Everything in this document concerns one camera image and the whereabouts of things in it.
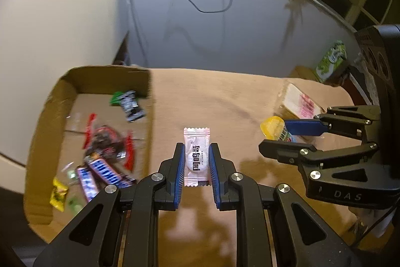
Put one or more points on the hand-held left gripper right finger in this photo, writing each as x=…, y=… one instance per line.
x=214, y=179

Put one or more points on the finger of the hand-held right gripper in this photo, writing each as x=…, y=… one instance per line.
x=281, y=150
x=303, y=127

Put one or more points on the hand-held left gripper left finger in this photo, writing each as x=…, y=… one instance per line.
x=178, y=179

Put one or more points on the yellow jelly cup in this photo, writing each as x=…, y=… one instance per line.
x=272, y=127

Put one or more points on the pink candy packet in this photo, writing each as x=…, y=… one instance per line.
x=196, y=157

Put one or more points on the black and white candy packet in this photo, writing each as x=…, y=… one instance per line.
x=132, y=107

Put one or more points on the green candy packet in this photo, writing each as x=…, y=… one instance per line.
x=116, y=97

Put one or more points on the clear green candy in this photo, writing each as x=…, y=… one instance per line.
x=71, y=174

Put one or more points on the cardboard box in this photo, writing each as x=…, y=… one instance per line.
x=84, y=104

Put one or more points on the yellow candy packet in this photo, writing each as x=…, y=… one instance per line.
x=58, y=195

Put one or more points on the wafer packet with pink label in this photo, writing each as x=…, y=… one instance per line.
x=297, y=101

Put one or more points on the white lace cloth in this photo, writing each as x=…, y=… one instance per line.
x=368, y=85

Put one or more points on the blue chocolate bar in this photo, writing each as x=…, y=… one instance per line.
x=106, y=173
x=87, y=184

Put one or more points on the green carton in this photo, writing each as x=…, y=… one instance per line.
x=331, y=60

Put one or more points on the dark snack bag red ends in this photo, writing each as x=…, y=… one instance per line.
x=104, y=142

